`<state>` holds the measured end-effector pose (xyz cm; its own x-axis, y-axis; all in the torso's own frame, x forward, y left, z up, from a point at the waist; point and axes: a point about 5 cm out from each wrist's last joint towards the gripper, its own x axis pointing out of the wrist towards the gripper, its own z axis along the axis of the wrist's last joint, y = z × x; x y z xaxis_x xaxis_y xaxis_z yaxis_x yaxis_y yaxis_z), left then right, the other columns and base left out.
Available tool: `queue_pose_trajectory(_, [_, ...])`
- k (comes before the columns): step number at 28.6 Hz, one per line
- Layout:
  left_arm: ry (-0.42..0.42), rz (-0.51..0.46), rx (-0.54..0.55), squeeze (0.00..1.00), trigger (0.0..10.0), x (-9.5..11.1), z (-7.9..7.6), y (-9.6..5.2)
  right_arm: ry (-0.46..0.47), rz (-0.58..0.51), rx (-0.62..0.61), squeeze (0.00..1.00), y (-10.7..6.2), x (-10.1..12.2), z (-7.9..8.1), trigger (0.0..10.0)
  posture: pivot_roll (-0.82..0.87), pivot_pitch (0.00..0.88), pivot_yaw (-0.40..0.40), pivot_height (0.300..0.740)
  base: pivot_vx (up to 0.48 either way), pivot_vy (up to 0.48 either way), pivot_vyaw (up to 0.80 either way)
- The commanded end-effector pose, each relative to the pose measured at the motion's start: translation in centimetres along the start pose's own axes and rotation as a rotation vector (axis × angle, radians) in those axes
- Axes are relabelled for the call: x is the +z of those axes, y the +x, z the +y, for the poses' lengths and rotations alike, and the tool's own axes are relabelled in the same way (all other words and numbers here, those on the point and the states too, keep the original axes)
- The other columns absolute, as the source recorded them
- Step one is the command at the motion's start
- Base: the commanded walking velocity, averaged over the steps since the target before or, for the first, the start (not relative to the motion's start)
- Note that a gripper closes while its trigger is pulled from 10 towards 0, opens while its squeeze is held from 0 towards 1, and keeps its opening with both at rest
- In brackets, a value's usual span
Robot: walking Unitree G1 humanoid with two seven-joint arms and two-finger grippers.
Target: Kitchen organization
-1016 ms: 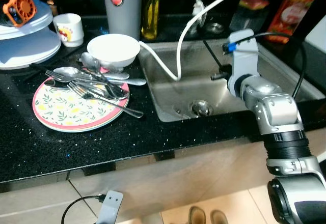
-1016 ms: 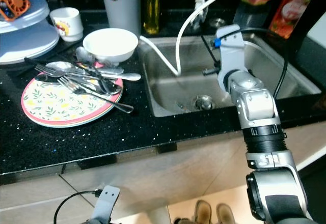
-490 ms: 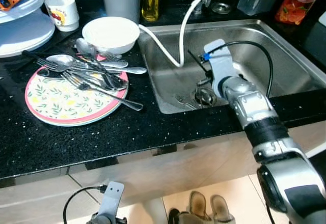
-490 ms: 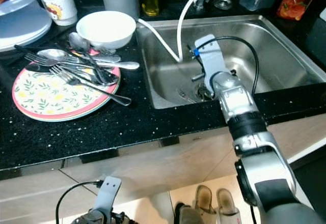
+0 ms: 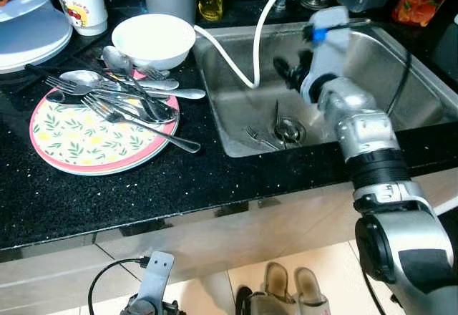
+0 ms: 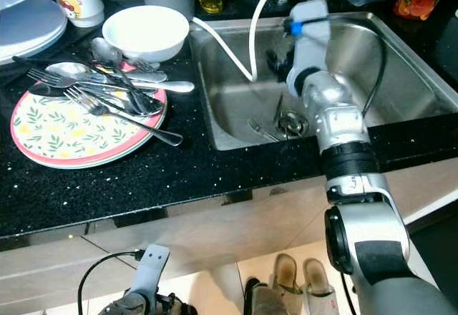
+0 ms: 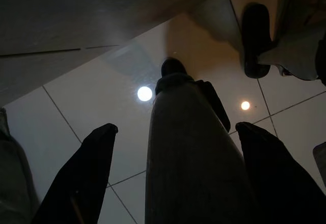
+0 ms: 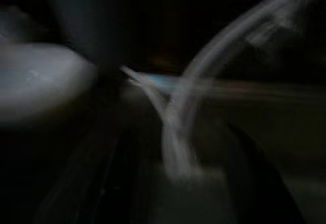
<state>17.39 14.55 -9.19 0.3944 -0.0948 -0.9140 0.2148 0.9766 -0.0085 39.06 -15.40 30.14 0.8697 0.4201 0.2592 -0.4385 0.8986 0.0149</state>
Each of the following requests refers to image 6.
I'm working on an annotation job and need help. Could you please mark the steel fork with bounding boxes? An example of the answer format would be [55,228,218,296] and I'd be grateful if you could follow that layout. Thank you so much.
[27,68,130,97]
[248,118,280,142]
[64,86,184,147]

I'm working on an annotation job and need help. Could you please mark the steel sink drain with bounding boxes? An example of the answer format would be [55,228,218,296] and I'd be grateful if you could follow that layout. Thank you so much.
[278,110,310,137]

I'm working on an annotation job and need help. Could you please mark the grey black robot foot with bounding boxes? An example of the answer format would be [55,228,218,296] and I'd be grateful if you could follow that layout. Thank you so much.
[243,278,294,315]

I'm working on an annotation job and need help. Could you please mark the stainless steel sink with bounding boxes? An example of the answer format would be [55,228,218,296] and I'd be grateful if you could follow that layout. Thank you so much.
[188,12,458,151]

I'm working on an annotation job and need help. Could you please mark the small steel spoon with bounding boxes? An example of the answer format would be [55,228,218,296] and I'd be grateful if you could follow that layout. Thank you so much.
[125,70,170,84]

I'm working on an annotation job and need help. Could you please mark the grey cabinet drawer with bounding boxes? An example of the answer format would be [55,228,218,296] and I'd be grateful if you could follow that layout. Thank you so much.
[0,236,133,281]
[0,259,137,315]

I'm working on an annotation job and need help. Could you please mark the white bowl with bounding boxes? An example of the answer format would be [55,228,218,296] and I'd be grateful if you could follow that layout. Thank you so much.
[102,5,190,63]

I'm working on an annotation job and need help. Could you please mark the white tiered appliance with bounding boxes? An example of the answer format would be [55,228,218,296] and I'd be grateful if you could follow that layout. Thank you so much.
[0,0,69,65]

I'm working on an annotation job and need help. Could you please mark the floral plate pink rim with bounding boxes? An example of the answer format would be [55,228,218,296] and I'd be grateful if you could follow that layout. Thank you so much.
[11,63,167,170]

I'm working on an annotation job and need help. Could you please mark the white printed mug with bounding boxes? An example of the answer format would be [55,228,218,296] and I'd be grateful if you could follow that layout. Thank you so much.
[47,0,105,29]

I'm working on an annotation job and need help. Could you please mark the white hose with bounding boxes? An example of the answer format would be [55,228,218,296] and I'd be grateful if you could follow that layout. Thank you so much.
[190,0,294,82]

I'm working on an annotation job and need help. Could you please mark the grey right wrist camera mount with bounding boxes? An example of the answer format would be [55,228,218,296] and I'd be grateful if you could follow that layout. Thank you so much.
[285,0,333,97]

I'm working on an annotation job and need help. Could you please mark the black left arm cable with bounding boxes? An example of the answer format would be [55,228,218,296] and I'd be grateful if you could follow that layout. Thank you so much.
[77,251,145,315]

